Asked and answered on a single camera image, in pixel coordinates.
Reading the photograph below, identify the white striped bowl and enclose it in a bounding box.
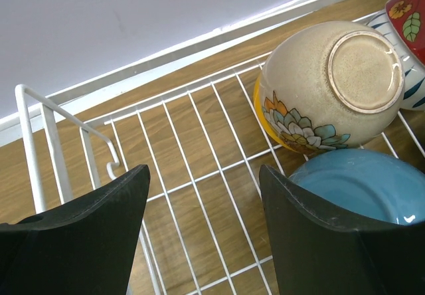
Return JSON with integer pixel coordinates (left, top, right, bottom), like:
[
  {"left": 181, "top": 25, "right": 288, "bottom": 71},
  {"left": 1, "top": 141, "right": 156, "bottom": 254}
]
[{"left": 367, "top": 10, "right": 424, "bottom": 111}]

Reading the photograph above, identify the white bowl red outside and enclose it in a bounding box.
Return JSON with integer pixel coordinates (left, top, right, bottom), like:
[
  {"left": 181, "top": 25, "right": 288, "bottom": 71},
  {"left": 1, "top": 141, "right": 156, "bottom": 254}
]
[{"left": 385, "top": 0, "right": 424, "bottom": 64}]

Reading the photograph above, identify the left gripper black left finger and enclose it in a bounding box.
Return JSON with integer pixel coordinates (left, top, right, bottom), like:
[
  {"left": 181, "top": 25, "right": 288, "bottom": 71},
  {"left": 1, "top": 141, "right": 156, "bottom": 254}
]
[{"left": 1, "top": 165, "right": 150, "bottom": 294}]

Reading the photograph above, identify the white wire dish rack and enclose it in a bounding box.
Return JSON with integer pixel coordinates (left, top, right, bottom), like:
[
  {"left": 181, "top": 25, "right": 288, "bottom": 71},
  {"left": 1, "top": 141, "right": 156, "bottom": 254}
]
[{"left": 15, "top": 9, "right": 425, "bottom": 295}]

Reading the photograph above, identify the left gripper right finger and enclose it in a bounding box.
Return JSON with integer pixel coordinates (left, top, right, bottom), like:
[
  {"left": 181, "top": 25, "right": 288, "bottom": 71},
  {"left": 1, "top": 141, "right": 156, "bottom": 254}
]
[{"left": 259, "top": 165, "right": 424, "bottom": 294}]

